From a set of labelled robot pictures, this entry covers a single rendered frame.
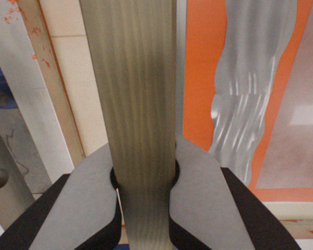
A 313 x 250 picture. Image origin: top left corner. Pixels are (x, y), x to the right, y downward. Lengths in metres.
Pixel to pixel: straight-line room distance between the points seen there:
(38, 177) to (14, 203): 1.64
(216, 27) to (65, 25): 0.16
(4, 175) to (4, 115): 1.42
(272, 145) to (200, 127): 0.11
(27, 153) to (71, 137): 1.55
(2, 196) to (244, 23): 0.33
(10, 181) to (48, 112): 0.10
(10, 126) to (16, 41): 1.51
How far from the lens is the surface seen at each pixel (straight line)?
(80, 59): 0.23
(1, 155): 0.27
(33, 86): 0.22
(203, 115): 0.24
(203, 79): 0.22
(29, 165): 1.87
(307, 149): 0.34
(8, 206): 0.28
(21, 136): 1.71
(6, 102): 0.34
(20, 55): 0.21
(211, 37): 0.22
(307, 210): 0.45
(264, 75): 0.24
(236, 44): 0.22
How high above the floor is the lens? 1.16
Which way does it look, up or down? 63 degrees down
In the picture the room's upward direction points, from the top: 179 degrees clockwise
